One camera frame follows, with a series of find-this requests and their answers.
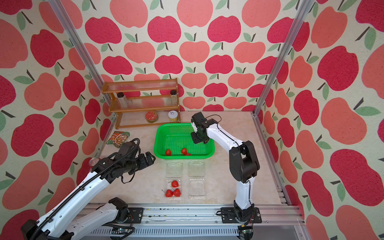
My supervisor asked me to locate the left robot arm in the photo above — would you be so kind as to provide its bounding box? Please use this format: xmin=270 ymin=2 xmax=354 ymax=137
xmin=21 ymin=138 xmax=156 ymax=240

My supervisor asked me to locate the right aluminium corner post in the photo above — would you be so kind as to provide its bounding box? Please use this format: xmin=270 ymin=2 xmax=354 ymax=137
xmin=252 ymin=0 xmax=315 ymax=118

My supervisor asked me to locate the green plastic basket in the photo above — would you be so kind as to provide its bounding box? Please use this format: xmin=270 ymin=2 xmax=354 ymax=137
xmin=154 ymin=123 xmax=216 ymax=160

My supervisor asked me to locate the wooden shelf rack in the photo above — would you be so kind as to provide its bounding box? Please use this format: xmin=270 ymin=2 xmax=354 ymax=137
xmin=102 ymin=79 xmax=181 ymax=129

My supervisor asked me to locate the red gold round tin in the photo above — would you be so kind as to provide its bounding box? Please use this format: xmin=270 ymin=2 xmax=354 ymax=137
xmin=145 ymin=110 xmax=159 ymax=123

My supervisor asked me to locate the spice jar on shelf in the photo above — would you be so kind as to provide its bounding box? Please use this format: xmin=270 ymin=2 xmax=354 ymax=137
xmin=170 ymin=90 xmax=178 ymax=106

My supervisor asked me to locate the clear clamshell container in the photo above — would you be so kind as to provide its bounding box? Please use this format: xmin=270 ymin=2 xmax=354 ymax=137
xmin=188 ymin=161 xmax=206 ymax=198
xmin=165 ymin=163 xmax=183 ymax=199

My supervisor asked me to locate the strawberry front left basket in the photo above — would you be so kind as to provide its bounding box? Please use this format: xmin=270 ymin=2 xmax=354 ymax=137
xmin=165 ymin=149 xmax=172 ymax=156

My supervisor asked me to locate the left spice jar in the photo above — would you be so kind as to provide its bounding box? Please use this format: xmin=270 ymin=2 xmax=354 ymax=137
xmin=117 ymin=92 xmax=129 ymax=109

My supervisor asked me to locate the soup mix packet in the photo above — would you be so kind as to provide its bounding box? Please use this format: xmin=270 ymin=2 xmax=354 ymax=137
xmin=106 ymin=131 xmax=130 ymax=148

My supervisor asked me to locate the aluminium corner post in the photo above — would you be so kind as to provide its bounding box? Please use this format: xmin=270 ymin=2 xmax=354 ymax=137
xmin=252 ymin=0 xmax=315 ymax=118
xmin=48 ymin=0 xmax=112 ymax=106

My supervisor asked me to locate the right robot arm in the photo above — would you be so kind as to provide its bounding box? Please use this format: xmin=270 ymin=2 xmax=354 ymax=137
xmin=191 ymin=112 xmax=260 ymax=224

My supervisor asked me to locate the red soda can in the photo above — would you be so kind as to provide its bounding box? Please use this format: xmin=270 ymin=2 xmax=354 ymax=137
xmin=88 ymin=158 xmax=100 ymax=167

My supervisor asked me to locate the left aluminium corner post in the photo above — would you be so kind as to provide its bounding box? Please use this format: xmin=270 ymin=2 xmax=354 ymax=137
xmin=48 ymin=0 xmax=112 ymax=106

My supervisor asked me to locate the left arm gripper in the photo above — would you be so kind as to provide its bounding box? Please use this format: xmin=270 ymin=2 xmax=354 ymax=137
xmin=125 ymin=150 xmax=158 ymax=174

